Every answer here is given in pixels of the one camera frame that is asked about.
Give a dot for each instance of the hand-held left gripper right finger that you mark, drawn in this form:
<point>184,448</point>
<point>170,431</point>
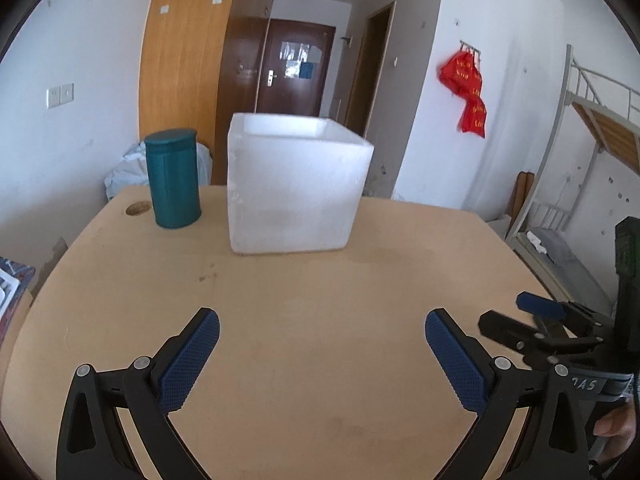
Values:
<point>457,360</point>

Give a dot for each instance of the red bag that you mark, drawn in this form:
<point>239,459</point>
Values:
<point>460,75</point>
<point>474,117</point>

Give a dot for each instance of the white foam box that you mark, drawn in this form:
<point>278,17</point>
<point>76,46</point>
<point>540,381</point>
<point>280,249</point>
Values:
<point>290,190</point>

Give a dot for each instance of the person's right hand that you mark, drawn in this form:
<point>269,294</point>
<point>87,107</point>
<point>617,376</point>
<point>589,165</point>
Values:
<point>612,422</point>

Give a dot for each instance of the metal wall hook rack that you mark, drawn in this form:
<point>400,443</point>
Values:
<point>471,46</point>

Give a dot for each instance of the grey bedding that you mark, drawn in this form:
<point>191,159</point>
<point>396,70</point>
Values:
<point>557,245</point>

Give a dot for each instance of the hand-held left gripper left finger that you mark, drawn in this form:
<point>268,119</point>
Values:
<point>187,360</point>

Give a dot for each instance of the dark brown door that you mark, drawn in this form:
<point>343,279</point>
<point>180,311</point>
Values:
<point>295,70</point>

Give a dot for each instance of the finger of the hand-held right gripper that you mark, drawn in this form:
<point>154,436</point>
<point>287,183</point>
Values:
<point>515,332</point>
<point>540,304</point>

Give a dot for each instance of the white metal bunk bed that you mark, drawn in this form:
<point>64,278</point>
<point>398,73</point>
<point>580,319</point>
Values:
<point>600,125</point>

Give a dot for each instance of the light blue plastic bag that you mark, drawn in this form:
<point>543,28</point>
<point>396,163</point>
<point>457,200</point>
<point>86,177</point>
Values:
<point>127,170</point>

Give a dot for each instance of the brown cardboard piece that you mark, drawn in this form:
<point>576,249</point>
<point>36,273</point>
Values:
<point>59,250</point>

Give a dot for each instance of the wooden side door frame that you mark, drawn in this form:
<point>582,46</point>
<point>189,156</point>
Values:
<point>370,75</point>

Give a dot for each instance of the leaning wooden boards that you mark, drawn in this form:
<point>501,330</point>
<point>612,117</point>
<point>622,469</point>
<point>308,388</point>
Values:
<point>522,200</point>

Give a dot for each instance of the white double wall socket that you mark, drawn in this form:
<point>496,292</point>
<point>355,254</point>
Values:
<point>60,95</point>

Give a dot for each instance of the wooden wardrobe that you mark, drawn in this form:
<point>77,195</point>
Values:
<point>195,75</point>

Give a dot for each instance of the teal cylindrical canister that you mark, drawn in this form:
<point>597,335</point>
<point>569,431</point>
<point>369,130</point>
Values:
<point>172,185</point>

